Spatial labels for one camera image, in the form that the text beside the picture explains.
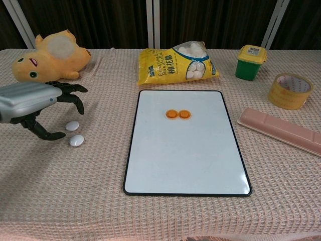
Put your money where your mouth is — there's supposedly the yellow plush toy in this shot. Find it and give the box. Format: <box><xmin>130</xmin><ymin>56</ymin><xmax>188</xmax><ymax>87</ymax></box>
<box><xmin>12</xmin><ymin>29</ymin><xmax>92</xmax><ymax>83</ymax></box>

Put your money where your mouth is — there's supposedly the white frame post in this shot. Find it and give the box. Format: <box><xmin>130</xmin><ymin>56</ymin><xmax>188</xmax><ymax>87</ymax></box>
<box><xmin>260</xmin><ymin>0</ymin><xmax>290</xmax><ymax>50</ymax></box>
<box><xmin>2</xmin><ymin>0</ymin><xmax>36</xmax><ymax>50</ymax></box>
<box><xmin>146</xmin><ymin>0</ymin><xmax>161</xmax><ymax>50</ymax></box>

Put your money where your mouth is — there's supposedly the yellow packing tape roll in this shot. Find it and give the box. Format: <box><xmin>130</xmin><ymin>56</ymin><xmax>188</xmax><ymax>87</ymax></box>
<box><xmin>267</xmin><ymin>73</ymin><xmax>314</xmax><ymax>110</ymax></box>

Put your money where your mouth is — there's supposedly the yellow marshmallow bag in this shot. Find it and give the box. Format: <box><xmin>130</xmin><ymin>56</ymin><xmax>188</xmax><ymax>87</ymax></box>
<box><xmin>136</xmin><ymin>41</ymin><xmax>220</xmax><ymax>86</ymax></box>

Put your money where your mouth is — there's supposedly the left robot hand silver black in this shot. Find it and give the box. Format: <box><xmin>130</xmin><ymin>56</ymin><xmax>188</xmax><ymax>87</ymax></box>
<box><xmin>0</xmin><ymin>80</ymin><xmax>88</xmax><ymax>141</ymax></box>

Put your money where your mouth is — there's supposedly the white round magnet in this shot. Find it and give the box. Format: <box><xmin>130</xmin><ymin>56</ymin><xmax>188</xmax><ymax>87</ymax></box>
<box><xmin>65</xmin><ymin>121</ymin><xmax>80</xmax><ymax>132</ymax></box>
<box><xmin>69</xmin><ymin>135</ymin><xmax>85</xmax><ymax>147</ymax></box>

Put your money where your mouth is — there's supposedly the beige waffle tablecloth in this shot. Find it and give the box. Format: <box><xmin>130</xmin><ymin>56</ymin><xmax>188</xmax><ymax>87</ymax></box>
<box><xmin>0</xmin><ymin>48</ymin><xmax>321</xmax><ymax>241</ymax></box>

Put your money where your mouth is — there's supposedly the green mini bin yellow lid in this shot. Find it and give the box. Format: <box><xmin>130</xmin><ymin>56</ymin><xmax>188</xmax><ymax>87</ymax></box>
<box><xmin>235</xmin><ymin>44</ymin><xmax>268</xmax><ymax>81</ymax></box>

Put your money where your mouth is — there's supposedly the pink long pencil case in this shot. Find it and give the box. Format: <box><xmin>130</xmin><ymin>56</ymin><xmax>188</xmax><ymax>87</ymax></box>
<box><xmin>237</xmin><ymin>107</ymin><xmax>321</xmax><ymax>158</ymax></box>

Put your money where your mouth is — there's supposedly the orange round magnet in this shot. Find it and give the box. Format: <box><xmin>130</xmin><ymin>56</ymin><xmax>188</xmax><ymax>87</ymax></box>
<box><xmin>165</xmin><ymin>109</ymin><xmax>179</xmax><ymax>121</ymax></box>
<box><xmin>178</xmin><ymin>109</ymin><xmax>192</xmax><ymax>121</ymax></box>

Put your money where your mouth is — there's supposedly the dark brown curtain panel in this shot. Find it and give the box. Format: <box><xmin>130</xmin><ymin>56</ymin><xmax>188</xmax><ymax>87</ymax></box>
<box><xmin>159</xmin><ymin>0</ymin><xmax>276</xmax><ymax>50</ymax></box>
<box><xmin>19</xmin><ymin>0</ymin><xmax>148</xmax><ymax>50</ymax></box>
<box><xmin>0</xmin><ymin>0</ymin><xmax>27</xmax><ymax>50</ymax></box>
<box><xmin>270</xmin><ymin>0</ymin><xmax>321</xmax><ymax>50</ymax></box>

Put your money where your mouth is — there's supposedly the white magnetic board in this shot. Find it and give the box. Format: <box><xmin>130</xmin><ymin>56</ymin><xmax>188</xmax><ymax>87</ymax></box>
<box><xmin>122</xmin><ymin>89</ymin><xmax>253</xmax><ymax>197</ymax></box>

